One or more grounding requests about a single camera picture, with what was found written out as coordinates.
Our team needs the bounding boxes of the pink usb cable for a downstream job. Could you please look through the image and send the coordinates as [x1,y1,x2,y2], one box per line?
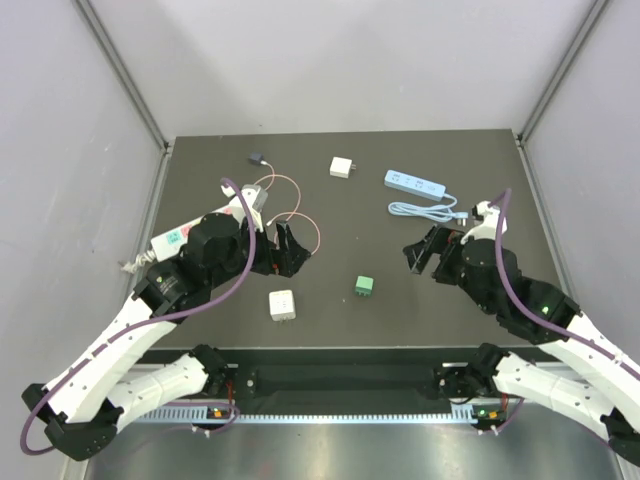
[250,158,322,257]

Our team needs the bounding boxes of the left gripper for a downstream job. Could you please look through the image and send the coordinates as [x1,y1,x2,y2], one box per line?
[208,213,310,289]

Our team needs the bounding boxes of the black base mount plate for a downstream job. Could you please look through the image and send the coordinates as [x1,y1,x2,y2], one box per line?
[169,347,506,416]

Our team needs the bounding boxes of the white charger at back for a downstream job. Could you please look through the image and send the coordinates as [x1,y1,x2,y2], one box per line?
[329,157,356,179]

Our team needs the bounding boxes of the white multicolour power strip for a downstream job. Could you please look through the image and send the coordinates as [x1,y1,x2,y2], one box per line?
[120,196,246,274]

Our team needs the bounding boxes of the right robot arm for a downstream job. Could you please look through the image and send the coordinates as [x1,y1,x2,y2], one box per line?
[402,226,639,465]

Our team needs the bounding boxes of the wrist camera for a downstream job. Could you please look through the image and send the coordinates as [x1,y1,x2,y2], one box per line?
[460,201,500,245]
[215,184,268,232]

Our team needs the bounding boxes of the slotted cable duct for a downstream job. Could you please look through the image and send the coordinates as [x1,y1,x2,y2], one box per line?
[134,402,506,426]

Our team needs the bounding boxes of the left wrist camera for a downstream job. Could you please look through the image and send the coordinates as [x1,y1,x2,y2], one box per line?
[215,184,268,232]

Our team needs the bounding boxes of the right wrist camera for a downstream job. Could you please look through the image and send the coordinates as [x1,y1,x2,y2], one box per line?
[460,201,500,245]

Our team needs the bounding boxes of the light green usb charger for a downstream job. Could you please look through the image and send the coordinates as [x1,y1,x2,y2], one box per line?
[354,275,374,297]

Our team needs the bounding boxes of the white cube socket adapter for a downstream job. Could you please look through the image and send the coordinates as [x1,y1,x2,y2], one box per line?
[268,290,297,323]

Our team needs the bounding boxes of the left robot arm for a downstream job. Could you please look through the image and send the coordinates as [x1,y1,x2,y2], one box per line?
[22,209,312,461]

